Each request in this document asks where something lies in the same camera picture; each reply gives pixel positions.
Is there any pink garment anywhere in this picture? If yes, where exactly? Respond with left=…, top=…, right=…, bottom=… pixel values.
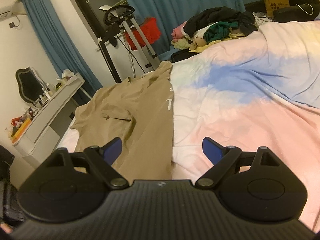
left=172, top=21, right=188, bottom=39

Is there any tan skeleton print t-shirt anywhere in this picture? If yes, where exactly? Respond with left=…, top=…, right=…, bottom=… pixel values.
left=69, top=61, right=175, bottom=180

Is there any pastel tie-dye duvet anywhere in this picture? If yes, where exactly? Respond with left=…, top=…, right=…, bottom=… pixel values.
left=57, top=20, right=320, bottom=233

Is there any yellow paper bag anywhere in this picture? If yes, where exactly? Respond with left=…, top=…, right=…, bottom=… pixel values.
left=261, top=0, right=290, bottom=17

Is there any wide blue curtain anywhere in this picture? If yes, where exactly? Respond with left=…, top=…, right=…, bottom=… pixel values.
left=116, top=0, right=247, bottom=63

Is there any orange box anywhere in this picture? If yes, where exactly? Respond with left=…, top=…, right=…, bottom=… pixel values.
left=10, top=119, right=32, bottom=140

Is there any narrow blue curtain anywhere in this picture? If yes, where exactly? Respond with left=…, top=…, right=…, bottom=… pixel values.
left=22, top=0, right=103, bottom=98

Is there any garment steamer stand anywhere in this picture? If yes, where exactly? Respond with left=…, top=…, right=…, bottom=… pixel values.
left=99, top=4, right=160, bottom=78

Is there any black garment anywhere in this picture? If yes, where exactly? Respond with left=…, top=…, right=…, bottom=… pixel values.
left=184, top=6, right=259, bottom=39

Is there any green garment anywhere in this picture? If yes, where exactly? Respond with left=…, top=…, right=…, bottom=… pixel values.
left=204, top=21, right=239, bottom=43

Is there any white cable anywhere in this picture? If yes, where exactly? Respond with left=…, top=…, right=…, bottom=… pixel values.
left=296, top=3, right=314, bottom=15

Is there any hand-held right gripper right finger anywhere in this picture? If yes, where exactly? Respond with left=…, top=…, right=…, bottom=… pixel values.
left=195, top=137, right=282, bottom=188

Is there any black sofa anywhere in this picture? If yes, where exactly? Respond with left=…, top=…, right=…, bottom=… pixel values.
left=244, top=0, right=320, bottom=23

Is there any black suitcase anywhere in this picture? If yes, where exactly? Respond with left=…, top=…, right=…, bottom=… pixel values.
left=171, top=48, right=200, bottom=62

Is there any beige garment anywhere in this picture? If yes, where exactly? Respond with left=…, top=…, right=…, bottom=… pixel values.
left=189, top=37, right=208, bottom=52

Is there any wavy frame mirror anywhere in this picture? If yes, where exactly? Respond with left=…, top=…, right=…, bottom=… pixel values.
left=15, top=67, right=48, bottom=108

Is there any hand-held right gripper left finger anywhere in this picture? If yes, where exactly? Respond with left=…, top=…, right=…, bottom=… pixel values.
left=50, top=137, right=130, bottom=188

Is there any wall socket with cable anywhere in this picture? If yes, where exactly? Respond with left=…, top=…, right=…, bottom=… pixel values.
left=9, top=15, right=22, bottom=28

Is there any white vanity desk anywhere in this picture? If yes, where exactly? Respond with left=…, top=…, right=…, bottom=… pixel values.
left=12, top=72, right=85, bottom=169

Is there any group of cosmetic bottles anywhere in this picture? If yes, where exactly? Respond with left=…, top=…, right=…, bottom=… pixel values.
left=24, top=79, right=68, bottom=117

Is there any red cloth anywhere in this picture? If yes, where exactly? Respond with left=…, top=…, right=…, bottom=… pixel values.
left=124, top=17, right=162, bottom=49

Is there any pale yellow-green garment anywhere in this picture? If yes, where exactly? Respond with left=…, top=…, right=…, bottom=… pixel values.
left=171, top=39, right=192, bottom=50

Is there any yellow garment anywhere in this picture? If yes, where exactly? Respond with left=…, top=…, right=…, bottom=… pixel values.
left=197, top=34, right=245, bottom=52

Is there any white patterned garment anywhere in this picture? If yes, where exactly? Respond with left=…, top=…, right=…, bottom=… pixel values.
left=253, top=11, right=274, bottom=28

